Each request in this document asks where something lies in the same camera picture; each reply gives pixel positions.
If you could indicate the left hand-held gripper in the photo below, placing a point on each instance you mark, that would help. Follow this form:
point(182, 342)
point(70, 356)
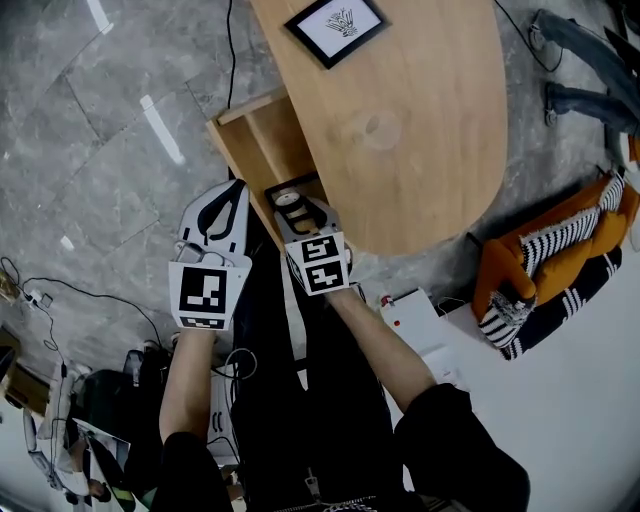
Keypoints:
point(210, 290)

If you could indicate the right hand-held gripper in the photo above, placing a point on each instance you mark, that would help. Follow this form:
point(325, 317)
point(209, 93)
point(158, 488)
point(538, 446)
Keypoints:
point(320, 265)

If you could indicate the small dark tape roll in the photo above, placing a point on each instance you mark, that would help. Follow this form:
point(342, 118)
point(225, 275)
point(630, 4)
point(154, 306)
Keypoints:
point(281, 199)

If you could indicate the wooden drawer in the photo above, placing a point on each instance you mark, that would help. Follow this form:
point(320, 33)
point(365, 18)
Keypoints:
point(255, 145)

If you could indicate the black picture frame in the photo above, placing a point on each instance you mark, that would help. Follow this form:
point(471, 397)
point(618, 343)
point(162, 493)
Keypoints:
point(340, 25)

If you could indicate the person's left forearm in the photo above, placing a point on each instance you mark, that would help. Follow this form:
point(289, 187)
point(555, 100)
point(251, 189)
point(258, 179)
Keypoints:
point(187, 385)

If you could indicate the person's right forearm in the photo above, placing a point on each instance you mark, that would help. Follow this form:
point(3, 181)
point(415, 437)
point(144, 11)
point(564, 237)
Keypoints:
point(385, 350)

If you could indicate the wooden coffee table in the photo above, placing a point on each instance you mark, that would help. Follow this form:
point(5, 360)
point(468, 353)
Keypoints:
point(425, 175)

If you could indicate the small black-rimmed tray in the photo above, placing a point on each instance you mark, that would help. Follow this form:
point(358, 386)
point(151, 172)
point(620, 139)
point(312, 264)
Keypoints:
point(295, 179)

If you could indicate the red-capped small bottle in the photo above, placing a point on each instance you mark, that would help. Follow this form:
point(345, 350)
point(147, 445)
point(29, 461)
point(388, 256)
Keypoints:
point(387, 300)

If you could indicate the white storage box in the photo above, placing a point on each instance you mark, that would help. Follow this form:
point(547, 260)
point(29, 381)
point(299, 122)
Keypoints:
point(415, 320)

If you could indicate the white cabinet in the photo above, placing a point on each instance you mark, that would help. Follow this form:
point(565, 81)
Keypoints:
point(220, 415)

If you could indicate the white floor power strip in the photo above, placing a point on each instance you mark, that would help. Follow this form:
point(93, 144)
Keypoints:
point(37, 298)

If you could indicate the patterned knit cushion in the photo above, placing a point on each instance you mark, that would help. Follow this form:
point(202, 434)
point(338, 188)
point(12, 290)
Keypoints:
point(512, 307)

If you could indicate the black white striped blanket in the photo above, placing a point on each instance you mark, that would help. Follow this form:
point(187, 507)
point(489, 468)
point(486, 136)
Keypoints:
point(560, 235)

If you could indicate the person's black jacket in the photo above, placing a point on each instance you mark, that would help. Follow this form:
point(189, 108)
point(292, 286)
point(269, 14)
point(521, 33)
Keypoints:
point(450, 440)

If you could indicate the orange cushion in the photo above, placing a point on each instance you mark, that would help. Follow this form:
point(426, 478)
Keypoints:
point(575, 265)

